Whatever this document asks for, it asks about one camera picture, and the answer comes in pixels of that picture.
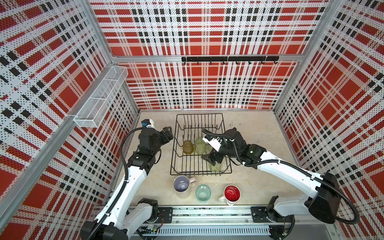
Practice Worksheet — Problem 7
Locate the black wall hook rail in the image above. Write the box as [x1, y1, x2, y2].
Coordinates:
[181, 56, 280, 64]

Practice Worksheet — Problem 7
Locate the black wire dish rack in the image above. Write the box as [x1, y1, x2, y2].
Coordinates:
[170, 113, 232, 176]

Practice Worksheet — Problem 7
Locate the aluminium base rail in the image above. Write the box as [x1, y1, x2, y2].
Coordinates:
[86, 205, 331, 240]

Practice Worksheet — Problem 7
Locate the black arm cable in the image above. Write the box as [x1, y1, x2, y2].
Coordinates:
[201, 128, 360, 225]
[85, 127, 145, 240]

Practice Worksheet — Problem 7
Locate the green ribbed glass cup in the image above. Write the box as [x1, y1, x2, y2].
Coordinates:
[195, 138, 207, 155]

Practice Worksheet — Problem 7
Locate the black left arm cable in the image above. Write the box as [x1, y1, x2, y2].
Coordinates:
[85, 127, 145, 240]

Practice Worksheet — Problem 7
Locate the amber textured glass cup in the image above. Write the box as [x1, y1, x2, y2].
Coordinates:
[183, 140, 194, 155]

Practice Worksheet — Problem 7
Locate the teal glass cup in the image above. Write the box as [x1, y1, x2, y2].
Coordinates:
[195, 185, 212, 203]

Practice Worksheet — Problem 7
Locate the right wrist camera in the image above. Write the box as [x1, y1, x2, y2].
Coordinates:
[203, 134, 225, 152]

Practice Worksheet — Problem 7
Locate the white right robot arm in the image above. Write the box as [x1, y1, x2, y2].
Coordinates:
[202, 128, 341, 224]

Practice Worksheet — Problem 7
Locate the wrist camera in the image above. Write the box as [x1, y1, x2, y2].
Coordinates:
[141, 119, 155, 129]
[203, 134, 225, 152]

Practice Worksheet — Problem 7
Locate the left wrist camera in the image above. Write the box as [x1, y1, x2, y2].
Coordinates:
[141, 119, 155, 129]

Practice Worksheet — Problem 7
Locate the red interior white mug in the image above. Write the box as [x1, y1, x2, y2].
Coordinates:
[218, 185, 241, 206]

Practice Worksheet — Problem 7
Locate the white wire wall basket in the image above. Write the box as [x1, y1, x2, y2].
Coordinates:
[74, 66, 128, 128]

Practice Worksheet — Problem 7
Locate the clear green glass tumbler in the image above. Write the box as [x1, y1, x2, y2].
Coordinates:
[209, 163, 222, 173]

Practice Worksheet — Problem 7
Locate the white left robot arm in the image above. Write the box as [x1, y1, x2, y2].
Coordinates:
[81, 124, 174, 240]

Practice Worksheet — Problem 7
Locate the lavender ceramic mug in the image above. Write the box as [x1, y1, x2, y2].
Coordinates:
[173, 176, 198, 199]

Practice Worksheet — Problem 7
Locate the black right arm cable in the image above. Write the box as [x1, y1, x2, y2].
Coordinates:
[201, 128, 360, 225]

